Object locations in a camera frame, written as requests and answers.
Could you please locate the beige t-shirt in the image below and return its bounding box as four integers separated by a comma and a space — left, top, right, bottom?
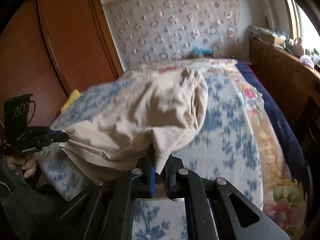
59, 68, 208, 178

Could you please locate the person's left hand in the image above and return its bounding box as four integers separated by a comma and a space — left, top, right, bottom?
6, 153, 36, 179

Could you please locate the yellow Pikachu plush toy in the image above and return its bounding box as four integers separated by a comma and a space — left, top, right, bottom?
60, 89, 81, 113

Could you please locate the blue floral white bedsheet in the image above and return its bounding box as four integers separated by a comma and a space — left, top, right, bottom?
37, 69, 263, 239

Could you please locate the brown wooden wardrobe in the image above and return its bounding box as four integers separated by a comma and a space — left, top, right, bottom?
1, 0, 123, 126

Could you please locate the blue toy on bed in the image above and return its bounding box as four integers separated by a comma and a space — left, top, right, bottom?
192, 47, 213, 58

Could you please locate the pink floral quilt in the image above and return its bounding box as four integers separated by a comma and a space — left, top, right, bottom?
136, 59, 306, 239

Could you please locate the dark blue blanket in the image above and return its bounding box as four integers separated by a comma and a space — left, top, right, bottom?
236, 61, 310, 196

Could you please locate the wooden bedside cabinet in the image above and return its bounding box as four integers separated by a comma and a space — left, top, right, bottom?
249, 26, 319, 130

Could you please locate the pink figurine on cabinet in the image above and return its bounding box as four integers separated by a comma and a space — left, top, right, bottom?
293, 37, 305, 57

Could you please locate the window with wooden frame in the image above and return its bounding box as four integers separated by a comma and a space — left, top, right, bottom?
285, 0, 319, 50

